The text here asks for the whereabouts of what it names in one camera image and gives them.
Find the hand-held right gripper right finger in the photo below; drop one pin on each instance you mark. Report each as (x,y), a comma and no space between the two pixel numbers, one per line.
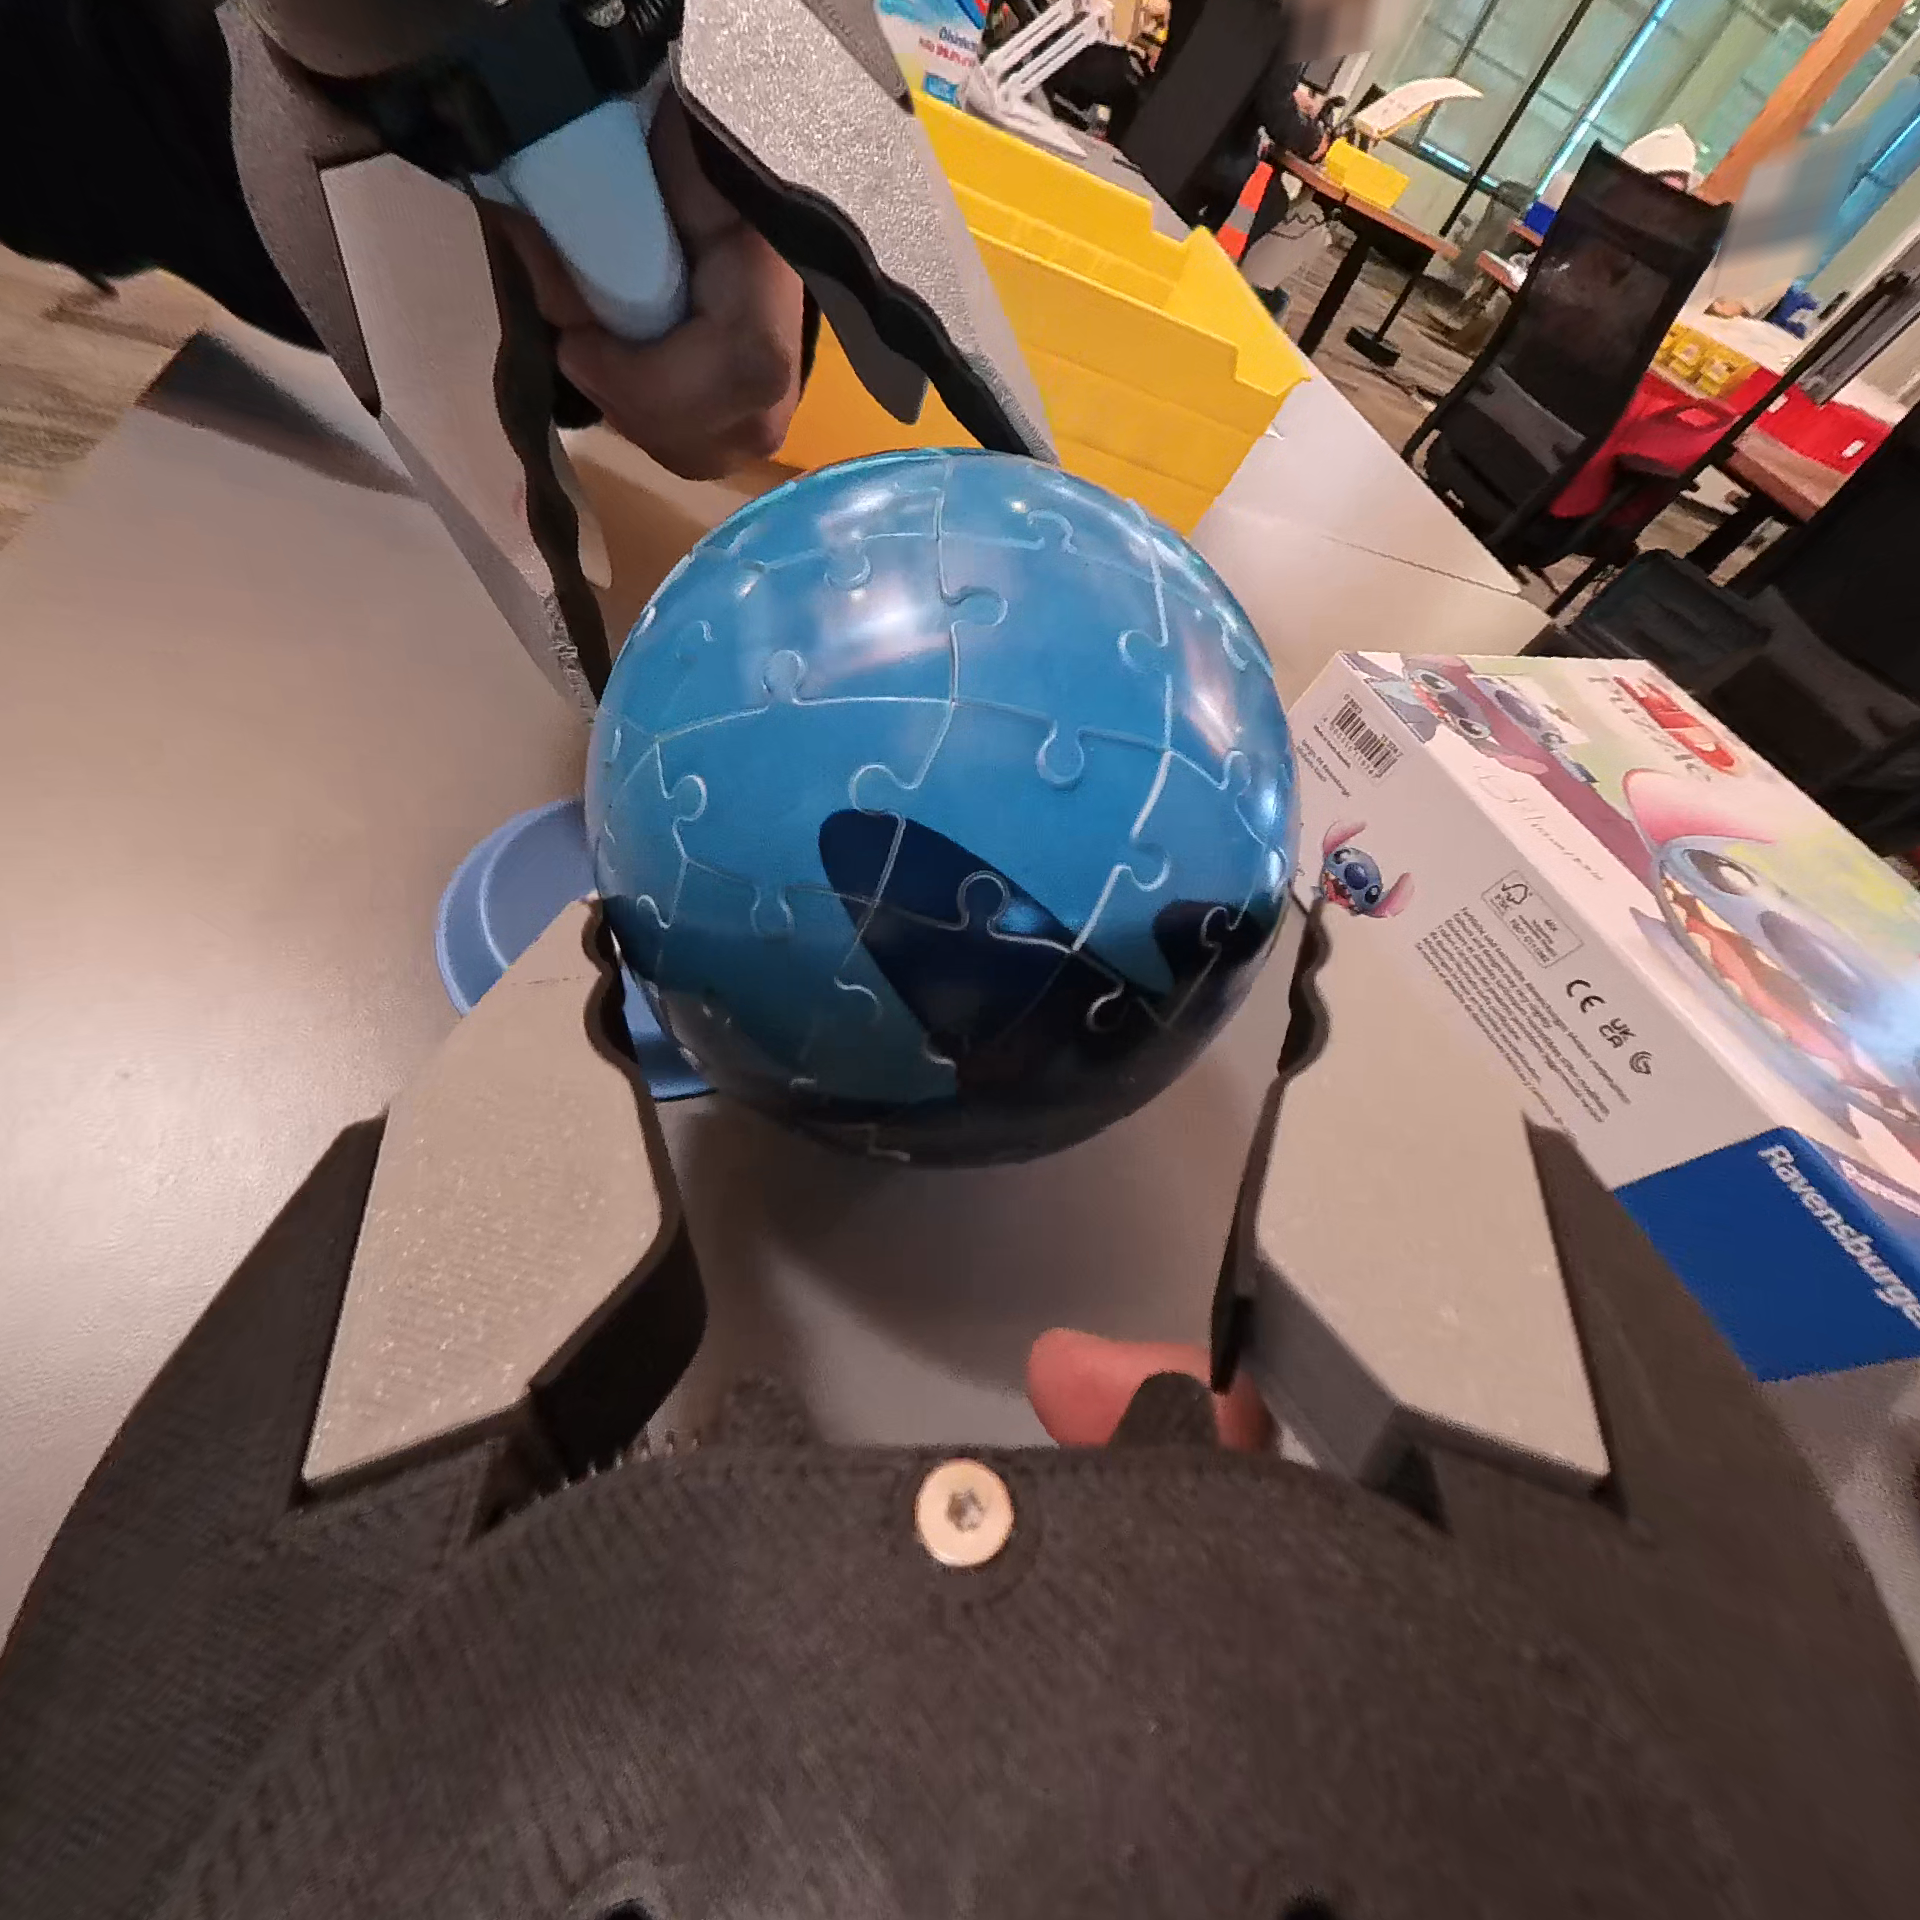
(1411,1261)

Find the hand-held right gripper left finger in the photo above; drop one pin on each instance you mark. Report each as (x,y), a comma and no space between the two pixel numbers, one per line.
(495,1244)

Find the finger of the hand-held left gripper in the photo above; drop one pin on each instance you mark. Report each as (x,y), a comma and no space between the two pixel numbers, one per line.
(841,135)
(429,374)

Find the blue round ball stand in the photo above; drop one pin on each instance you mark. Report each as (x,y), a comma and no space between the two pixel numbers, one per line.
(510,915)

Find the blue puzzle ball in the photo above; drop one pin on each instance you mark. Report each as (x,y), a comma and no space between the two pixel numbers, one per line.
(931,781)

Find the person's left forearm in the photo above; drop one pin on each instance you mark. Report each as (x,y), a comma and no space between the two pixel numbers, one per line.
(120,150)

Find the white puzzle box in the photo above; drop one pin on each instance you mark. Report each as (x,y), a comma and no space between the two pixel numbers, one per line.
(1590,931)

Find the person's left hand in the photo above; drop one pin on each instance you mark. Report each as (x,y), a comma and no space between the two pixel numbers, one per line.
(734,374)

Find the person's right hand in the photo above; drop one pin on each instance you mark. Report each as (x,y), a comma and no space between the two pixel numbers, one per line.
(1094,1388)

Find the wipes container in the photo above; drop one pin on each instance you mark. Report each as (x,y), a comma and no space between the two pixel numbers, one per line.
(931,44)

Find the white folding stand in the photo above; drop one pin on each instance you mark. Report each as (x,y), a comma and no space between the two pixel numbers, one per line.
(1034,53)

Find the yellow storage bin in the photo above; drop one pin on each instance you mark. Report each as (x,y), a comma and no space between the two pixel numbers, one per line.
(1110,314)

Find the orange traffic cone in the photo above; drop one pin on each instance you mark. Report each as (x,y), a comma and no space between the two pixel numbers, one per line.
(1242,218)

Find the small yellow bin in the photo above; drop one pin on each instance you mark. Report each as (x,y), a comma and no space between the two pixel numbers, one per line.
(1365,172)

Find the wooden table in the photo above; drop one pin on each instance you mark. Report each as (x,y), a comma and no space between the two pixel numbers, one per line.
(1381,224)

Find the black office chair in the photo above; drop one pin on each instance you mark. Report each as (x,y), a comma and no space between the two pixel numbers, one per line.
(1621,300)

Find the red storage bin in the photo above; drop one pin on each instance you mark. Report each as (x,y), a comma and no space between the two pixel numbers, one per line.
(1815,428)

